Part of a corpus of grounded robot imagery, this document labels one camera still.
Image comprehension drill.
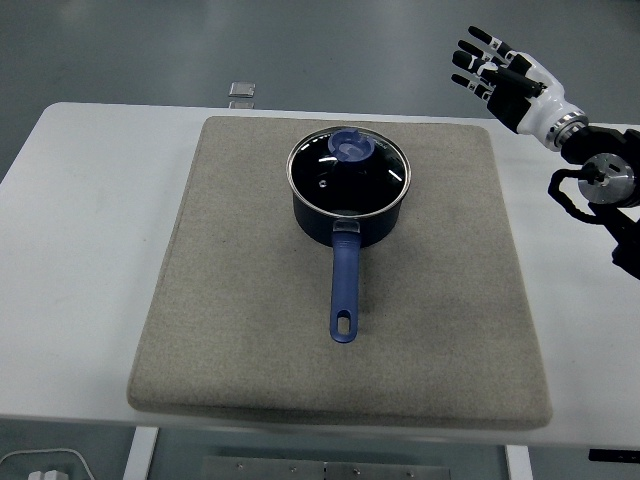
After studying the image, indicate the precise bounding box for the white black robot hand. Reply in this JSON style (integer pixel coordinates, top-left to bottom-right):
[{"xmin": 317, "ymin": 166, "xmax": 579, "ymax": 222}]
[{"xmin": 450, "ymin": 25, "xmax": 584, "ymax": 139}]

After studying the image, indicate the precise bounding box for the glass pot lid blue knob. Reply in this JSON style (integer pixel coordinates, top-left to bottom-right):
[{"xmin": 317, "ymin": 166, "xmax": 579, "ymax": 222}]
[{"xmin": 285, "ymin": 125, "xmax": 412, "ymax": 220}]

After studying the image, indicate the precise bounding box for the black label strip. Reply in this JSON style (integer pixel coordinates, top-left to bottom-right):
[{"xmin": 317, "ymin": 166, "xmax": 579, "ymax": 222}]
[{"xmin": 588, "ymin": 448, "xmax": 640, "ymax": 463}]

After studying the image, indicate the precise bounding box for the white table leg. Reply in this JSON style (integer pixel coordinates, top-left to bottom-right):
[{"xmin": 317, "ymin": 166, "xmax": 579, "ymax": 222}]
[
  {"xmin": 504, "ymin": 444, "xmax": 534, "ymax": 480},
  {"xmin": 122, "ymin": 427, "xmax": 160, "ymax": 480}
]

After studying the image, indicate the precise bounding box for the beige fabric mat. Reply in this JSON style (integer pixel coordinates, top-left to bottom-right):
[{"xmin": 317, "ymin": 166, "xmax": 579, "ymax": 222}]
[{"xmin": 124, "ymin": 115, "xmax": 554, "ymax": 434}]

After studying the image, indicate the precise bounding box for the grey metal plate with screws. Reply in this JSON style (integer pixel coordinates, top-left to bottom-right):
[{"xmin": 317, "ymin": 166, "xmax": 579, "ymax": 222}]
[{"xmin": 202, "ymin": 454, "xmax": 451, "ymax": 480}]

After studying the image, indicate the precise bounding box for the dark pot with blue handle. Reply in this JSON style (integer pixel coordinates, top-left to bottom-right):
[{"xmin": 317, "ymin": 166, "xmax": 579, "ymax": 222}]
[{"xmin": 291, "ymin": 172, "xmax": 407, "ymax": 345}]

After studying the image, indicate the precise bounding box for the white cable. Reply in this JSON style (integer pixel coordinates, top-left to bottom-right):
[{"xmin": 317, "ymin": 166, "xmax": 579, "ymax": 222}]
[{"xmin": 0, "ymin": 447, "xmax": 96, "ymax": 480}]

